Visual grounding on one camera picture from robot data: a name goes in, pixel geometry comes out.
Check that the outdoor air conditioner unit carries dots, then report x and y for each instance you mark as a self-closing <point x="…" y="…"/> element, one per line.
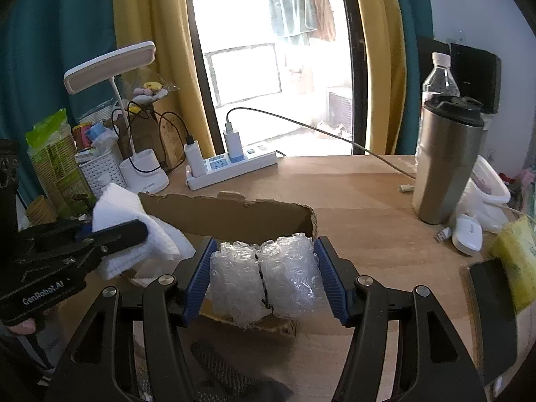
<point x="340" y="109"/>

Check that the white desk lamp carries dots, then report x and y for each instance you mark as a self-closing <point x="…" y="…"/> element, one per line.
<point x="113" y="60"/>

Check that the person's left hand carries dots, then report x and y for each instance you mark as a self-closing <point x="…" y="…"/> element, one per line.
<point x="23" y="326"/>

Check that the black phone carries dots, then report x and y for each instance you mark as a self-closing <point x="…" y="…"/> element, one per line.
<point x="490" y="314"/>

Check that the silver usb adapter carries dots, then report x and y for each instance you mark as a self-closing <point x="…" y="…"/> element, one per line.
<point x="443" y="234"/>

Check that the yellow curtain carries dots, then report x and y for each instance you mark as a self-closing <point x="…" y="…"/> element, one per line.
<point x="159" y="16"/>
<point x="377" y="50"/>

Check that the clear water bottle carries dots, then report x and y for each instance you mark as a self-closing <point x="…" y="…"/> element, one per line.
<point x="439" y="79"/>

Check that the yellow tissue pack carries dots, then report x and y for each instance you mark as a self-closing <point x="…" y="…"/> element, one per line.
<point x="517" y="251"/>

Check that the black door frame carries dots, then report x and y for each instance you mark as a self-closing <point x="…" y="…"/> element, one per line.
<point x="356" y="71"/>

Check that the bag of plush toys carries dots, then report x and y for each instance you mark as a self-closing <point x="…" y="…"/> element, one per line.
<point x="148" y="91"/>

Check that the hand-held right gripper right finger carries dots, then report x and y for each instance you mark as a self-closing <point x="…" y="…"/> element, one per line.
<point x="331" y="280"/>

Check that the teal curtain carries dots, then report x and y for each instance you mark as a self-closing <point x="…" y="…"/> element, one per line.
<point x="412" y="50"/>
<point x="54" y="29"/>

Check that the brown paper cup stack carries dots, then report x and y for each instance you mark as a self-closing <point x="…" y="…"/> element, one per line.
<point x="39" y="211"/>

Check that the teal hanging towel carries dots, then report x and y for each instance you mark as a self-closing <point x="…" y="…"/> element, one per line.
<point x="293" y="4"/>

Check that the red tin can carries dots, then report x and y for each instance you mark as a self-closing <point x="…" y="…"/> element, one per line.
<point x="81" y="134"/>

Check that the white oval device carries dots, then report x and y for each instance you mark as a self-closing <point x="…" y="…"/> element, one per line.
<point x="467" y="234"/>

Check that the stack of white paper cups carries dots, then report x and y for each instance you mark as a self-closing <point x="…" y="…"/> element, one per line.
<point x="100" y="111"/>

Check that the white power strip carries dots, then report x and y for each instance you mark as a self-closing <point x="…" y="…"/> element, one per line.
<point x="234" y="169"/>

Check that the white plastic container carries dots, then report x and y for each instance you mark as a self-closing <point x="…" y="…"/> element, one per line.
<point x="490" y="180"/>

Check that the black monitor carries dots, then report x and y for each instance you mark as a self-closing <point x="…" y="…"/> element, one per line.
<point x="433" y="56"/>
<point x="475" y="75"/>

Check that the white plastic basket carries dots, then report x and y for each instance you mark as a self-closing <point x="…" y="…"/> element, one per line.
<point x="100" y="171"/>

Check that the cardboard box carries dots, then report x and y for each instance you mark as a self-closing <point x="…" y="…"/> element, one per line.
<point x="234" y="217"/>

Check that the brown paper bag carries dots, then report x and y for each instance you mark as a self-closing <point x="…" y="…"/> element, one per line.
<point x="146" y="134"/>

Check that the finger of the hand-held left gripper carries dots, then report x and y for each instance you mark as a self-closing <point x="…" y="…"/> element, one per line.
<point x="50" y="229"/>
<point x="123" y="236"/>

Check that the bubble wrap roll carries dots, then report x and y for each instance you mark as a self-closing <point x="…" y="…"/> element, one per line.
<point x="284" y="276"/>

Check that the black textured cloth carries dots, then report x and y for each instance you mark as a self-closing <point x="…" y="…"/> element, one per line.
<point x="226" y="368"/>

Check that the white towel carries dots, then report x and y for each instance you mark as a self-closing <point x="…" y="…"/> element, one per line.
<point x="125" y="205"/>

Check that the blue packet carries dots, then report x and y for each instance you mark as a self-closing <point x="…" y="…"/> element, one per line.
<point x="95" y="130"/>

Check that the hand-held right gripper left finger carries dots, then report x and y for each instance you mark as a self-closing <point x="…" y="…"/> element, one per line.
<point x="197" y="284"/>

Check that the brown hanging garment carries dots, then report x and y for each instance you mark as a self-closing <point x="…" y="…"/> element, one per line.
<point x="324" y="8"/>

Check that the green paper cup pack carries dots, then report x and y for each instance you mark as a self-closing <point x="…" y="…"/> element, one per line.
<point x="50" y="155"/>

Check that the steel tumbler with black lid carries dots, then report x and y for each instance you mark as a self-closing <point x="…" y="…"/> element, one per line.
<point x="444" y="167"/>

